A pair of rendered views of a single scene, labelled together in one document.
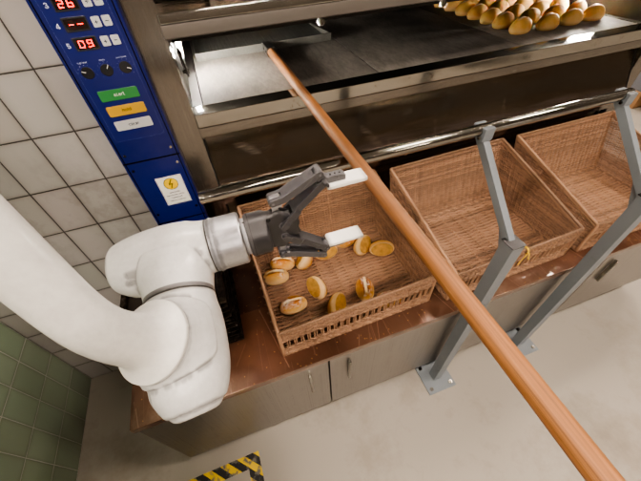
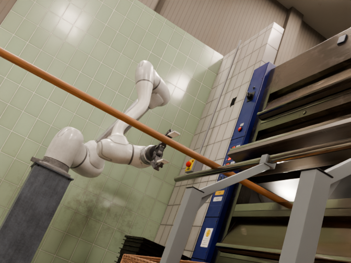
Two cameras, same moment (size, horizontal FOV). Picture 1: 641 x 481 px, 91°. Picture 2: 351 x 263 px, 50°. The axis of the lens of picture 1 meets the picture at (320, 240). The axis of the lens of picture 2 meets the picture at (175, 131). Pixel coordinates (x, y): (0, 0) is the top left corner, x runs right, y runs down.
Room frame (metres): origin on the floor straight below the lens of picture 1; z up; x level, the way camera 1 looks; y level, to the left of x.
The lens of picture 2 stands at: (0.36, -1.60, 0.67)
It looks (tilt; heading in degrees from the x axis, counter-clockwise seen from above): 21 degrees up; 88
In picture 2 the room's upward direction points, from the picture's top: 22 degrees clockwise
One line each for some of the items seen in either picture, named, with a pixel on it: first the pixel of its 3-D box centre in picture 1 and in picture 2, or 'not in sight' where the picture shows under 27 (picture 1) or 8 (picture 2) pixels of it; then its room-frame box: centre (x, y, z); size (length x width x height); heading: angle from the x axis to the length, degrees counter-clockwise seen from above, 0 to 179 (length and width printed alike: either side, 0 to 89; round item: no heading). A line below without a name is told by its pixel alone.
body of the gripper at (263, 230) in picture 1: (272, 228); (156, 152); (0.39, 0.08, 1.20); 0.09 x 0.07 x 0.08; 106
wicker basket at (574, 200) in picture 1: (596, 175); not in sight; (1.07, -1.21, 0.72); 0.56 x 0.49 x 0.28; 106
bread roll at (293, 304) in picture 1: (293, 303); not in sight; (0.60, 0.11, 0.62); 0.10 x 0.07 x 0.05; 107
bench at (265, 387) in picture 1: (428, 287); not in sight; (0.84, -0.50, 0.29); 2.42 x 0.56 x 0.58; 106
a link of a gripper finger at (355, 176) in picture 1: (344, 178); (174, 134); (0.43, -0.05, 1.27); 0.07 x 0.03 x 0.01; 106
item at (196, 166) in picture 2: not in sight; (194, 167); (0.68, 0.90, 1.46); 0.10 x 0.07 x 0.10; 106
